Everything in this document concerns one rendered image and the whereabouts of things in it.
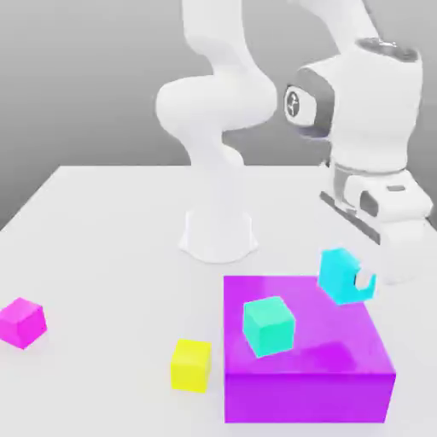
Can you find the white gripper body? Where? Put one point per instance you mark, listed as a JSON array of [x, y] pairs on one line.
[[403, 249]]

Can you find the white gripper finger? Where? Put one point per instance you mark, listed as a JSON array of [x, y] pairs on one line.
[[364, 277]]

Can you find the small cyan cube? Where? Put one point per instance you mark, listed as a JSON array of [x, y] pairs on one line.
[[336, 276]]

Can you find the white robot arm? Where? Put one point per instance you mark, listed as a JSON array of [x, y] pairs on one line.
[[218, 102]]

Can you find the small teal cube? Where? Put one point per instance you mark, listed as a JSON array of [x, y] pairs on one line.
[[269, 326]]

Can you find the small yellow cube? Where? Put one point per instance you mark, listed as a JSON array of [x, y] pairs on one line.
[[190, 367]]

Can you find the small magenta cube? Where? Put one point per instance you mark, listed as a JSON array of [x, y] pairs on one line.
[[21, 322]]

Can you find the large purple box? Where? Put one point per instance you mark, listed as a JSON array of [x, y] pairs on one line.
[[307, 389]]

